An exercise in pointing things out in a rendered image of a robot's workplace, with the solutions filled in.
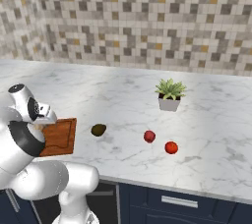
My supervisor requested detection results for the black appliance door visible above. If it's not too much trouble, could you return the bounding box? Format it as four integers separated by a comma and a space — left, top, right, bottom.
31, 180, 118, 224

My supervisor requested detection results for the silver drawer handle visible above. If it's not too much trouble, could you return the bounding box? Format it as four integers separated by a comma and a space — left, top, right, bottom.
160, 195, 200, 209

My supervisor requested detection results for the silver cupboard door handle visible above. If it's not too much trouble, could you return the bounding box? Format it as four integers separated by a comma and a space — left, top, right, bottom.
5, 189, 21, 213

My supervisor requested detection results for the navy cupboard door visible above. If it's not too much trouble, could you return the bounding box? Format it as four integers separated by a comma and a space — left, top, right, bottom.
0, 188, 39, 224

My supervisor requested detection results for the red onion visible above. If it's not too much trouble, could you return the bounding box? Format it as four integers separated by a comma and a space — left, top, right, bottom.
143, 130, 158, 144

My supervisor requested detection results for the grey appliance door handle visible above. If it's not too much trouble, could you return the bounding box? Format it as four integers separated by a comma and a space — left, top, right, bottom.
87, 190, 114, 197

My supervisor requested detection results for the red tomato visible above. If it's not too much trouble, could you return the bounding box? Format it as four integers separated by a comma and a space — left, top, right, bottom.
164, 140, 179, 155

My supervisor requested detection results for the brown wooden cutting board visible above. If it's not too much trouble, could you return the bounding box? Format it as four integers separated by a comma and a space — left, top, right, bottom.
38, 117, 78, 158

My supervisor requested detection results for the navy drawer front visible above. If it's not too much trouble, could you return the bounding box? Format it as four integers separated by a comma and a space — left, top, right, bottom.
119, 183, 252, 224

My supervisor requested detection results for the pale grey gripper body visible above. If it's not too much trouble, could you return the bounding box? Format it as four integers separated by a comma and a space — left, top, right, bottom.
34, 102, 59, 126

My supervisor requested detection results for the dark green avocado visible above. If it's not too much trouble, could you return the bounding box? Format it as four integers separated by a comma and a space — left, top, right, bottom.
91, 123, 107, 138

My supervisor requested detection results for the green plant in white pot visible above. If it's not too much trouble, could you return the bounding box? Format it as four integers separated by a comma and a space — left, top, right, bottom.
155, 78, 188, 113

